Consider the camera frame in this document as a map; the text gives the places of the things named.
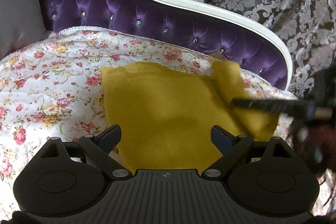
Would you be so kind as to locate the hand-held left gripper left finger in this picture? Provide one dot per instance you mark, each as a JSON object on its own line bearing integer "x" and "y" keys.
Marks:
{"x": 109, "y": 136}

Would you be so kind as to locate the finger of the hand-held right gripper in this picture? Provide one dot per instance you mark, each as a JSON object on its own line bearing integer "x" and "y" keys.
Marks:
{"x": 273, "y": 105}

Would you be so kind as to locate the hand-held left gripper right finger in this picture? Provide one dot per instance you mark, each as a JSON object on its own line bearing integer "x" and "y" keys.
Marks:
{"x": 221, "y": 138}

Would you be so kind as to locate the mustard yellow knit sweater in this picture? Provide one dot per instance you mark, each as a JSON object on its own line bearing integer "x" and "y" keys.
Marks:
{"x": 170, "y": 111}

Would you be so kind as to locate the floral printed blanket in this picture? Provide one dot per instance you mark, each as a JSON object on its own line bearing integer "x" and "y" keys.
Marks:
{"x": 52, "y": 82}

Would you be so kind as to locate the purple tufted white-framed headboard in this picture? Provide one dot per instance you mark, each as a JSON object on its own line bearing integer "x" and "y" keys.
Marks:
{"x": 110, "y": 1}

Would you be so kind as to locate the grey pillow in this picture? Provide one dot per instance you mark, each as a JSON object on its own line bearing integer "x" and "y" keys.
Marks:
{"x": 18, "y": 3}

